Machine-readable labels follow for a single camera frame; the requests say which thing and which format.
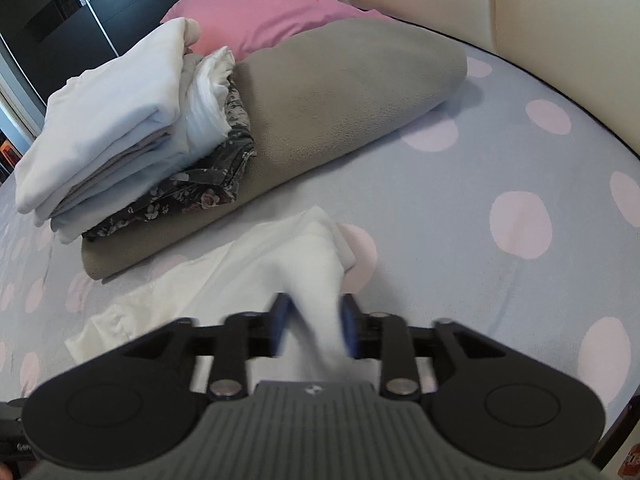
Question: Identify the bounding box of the black wardrobe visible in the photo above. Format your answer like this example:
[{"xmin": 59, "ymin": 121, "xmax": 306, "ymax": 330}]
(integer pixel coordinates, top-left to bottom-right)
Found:
[{"xmin": 0, "ymin": 0, "xmax": 242, "ymax": 127}]

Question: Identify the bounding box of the pink pillow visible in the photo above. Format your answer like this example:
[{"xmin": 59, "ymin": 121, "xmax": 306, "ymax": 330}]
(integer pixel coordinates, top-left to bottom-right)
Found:
[{"xmin": 160, "ymin": 0, "xmax": 401, "ymax": 64}]

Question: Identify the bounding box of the orange object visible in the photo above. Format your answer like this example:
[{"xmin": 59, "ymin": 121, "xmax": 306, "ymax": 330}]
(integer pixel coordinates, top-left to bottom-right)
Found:
[{"xmin": 0, "ymin": 142, "xmax": 17, "ymax": 182}]

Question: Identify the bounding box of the pale folded garment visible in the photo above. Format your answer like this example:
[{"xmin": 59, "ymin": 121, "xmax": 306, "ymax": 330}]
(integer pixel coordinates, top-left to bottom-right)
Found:
[{"xmin": 34, "ymin": 127, "xmax": 193, "ymax": 246}]

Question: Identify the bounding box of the taupe folded blanket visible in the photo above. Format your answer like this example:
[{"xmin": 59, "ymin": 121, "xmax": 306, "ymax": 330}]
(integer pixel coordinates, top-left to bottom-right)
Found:
[{"xmin": 81, "ymin": 19, "xmax": 469, "ymax": 282}]

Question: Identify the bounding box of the white t-shirt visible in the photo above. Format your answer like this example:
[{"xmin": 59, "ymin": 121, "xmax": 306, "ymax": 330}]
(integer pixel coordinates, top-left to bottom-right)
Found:
[{"xmin": 65, "ymin": 205, "xmax": 382, "ymax": 396}]

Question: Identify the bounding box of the bed with polka-dot sheet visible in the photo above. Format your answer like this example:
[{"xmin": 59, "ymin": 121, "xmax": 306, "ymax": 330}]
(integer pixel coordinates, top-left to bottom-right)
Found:
[{"xmin": 0, "ymin": 40, "xmax": 640, "ymax": 461}]

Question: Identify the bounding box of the white striped folded garment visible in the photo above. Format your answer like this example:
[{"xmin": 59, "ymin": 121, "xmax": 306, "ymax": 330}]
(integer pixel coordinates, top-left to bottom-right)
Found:
[{"xmin": 180, "ymin": 46, "xmax": 239, "ymax": 162}]

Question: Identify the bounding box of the dark floral garment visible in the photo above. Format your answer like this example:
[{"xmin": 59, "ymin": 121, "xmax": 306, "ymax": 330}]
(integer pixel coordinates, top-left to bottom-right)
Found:
[{"xmin": 82, "ymin": 77, "xmax": 257, "ymax": 244}]

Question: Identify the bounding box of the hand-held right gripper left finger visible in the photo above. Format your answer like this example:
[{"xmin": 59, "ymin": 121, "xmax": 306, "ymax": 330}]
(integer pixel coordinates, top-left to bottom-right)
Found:
[{"xmin": 121, "ymin": 293, "xmax": 293, "ymax": 403}]

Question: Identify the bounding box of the white folded shirt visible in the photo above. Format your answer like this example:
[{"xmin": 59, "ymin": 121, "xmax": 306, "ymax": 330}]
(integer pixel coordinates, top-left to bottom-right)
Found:
[{"xmin": 14, "ymin": 17, "xmax": 202, "ymax": 214}]

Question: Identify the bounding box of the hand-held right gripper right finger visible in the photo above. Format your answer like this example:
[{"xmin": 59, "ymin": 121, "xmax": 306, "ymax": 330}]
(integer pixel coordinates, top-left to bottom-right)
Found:
[{"xmin": 340, "ymin": 293, "xmax": 507, "ymax": 401}]

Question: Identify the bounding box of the cream padded headboard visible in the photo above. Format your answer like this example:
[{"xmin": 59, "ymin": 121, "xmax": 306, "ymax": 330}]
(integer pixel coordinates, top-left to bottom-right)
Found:
[{"xmin": 240, "ymin": 0, "xmax": 640, "ymax": 159}]

